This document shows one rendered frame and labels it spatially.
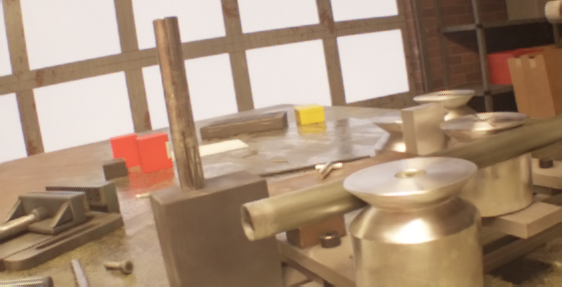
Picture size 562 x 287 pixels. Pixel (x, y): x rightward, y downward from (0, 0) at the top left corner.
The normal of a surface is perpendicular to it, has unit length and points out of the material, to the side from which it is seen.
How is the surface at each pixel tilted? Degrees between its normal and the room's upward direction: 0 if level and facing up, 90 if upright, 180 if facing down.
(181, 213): 90
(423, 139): 90
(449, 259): 90
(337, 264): 0
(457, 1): 90
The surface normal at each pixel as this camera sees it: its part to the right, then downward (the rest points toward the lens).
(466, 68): 0.41, 0.07
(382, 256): -0.65, 0.22
